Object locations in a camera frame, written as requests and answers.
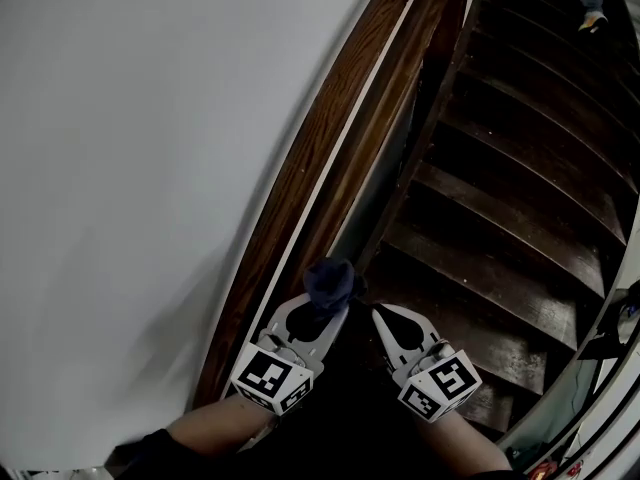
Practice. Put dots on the person's left forearm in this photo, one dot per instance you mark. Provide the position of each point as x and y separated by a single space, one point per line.
220 420

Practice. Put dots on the dark wooden staircase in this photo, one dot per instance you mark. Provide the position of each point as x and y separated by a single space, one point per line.
515 193

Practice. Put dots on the person's right forearm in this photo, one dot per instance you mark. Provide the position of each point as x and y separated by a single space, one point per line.
452 440

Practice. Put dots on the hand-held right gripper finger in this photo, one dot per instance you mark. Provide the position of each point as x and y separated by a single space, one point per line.
422 329
386 340

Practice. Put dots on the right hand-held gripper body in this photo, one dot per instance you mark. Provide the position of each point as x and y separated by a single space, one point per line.
440 383

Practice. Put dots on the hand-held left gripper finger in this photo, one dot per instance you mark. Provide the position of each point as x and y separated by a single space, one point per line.
274 320
331 333

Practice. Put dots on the red packet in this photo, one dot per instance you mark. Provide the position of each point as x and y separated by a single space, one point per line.
545 469

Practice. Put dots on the person's dark clothing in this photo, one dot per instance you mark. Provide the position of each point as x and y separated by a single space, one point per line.
150 458

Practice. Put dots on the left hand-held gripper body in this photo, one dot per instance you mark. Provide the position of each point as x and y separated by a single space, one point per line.
270 375

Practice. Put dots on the white curved stair railing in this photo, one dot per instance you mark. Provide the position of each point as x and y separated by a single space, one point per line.
590 408

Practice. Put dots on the brown wooden handrail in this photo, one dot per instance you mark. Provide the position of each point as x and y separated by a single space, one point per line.
300 168

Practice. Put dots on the dark blue cloth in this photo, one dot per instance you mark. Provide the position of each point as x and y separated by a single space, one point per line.
330 285

